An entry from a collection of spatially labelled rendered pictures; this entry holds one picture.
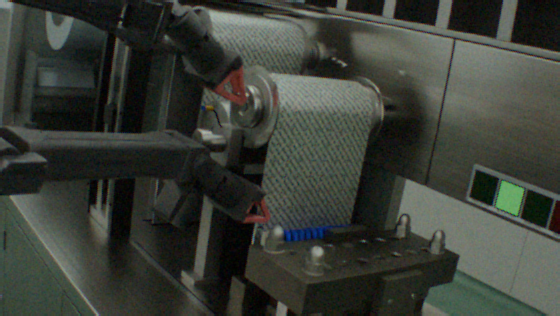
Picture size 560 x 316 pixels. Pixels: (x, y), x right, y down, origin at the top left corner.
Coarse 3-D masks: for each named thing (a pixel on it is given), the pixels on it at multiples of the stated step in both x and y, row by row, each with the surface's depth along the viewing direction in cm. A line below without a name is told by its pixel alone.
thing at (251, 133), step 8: (248, 80) 116; (256, 80) 114; (264, 80) 112; (264, 88) 112; (264, 96) 112; (264, 112) 112; (264, 120) 112; (248, 128) 116; (256, 128) 114; (264, 128) 112; (248, 136) 116; (256, 136) 114
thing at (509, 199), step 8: (504, 184) 110; (512, 184) 109; (504, 192) 110; (512, 192) 109; (520, 192) 108; (504, 200) 110; (512, 200) 109; (520, 200) 108; (504, 208) 110; (512, 208) 109
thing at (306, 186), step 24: (288, 168) 116; (312, 168) 119; (336, 168) 123; (360, 168) 127; (288, 192) 118; (312, 192) 121; (336, 192) 125; (288, 216) 119; (312, 216) 123; (336, 216) 127
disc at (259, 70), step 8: (248, 72) 116; (256, 72) 114; (264, 72) 113; (272, 80) 111; (272, 88) 111; (272, 96) 111; (272, 104) 111; (272, 112) 111; (232, 120) 120; (272, 120) 111; (272, 128) 111; (264, 136) 112; (248, 144) 116; (256, 144) 114; (264, 144) 113
